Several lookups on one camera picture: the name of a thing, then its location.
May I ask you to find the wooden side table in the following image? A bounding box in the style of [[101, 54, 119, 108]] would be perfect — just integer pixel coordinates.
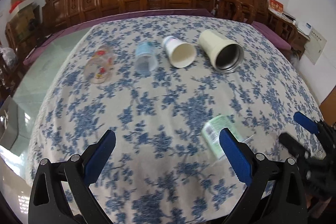
[[266, 10, 310, 59]]

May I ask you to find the white paper cup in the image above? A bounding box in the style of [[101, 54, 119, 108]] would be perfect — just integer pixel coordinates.
[[162, 36, 197, 68]]

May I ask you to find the white wall panel box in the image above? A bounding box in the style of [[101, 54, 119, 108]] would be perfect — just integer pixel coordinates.
[[305, 28, 327, 65]]

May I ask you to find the clear glass with red print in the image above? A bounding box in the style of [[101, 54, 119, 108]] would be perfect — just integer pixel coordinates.
[[84, 46, 114, 84]]

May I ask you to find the clear blue plastic cup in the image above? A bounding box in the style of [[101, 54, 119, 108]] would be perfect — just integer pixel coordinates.
[[134, 42, 158, 76]]

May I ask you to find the purple armchair cushion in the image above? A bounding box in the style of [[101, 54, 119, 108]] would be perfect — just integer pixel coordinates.
[[251, 21, 291, 51]]

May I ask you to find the white plastic bag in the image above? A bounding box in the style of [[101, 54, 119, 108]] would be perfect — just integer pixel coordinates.
[[1, 47, 18, 68]]

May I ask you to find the cream steel-lined thermos cup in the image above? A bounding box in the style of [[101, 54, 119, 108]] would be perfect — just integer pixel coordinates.
[[198, 30, 244, 74]]

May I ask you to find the white router device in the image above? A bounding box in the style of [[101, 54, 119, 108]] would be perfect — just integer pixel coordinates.
[[297, 21, 313, 36]]

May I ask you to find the red calendar card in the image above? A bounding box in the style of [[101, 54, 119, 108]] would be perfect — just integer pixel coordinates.
[[268, 0, 284, 14]]

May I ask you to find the translucent green labelled cup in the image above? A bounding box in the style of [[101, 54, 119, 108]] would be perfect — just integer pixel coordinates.
[[200, 114, 254, 160]]

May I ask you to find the blue floral tablecloth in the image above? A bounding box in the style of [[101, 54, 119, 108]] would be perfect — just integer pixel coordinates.
[[26, 16, 322, 223]]

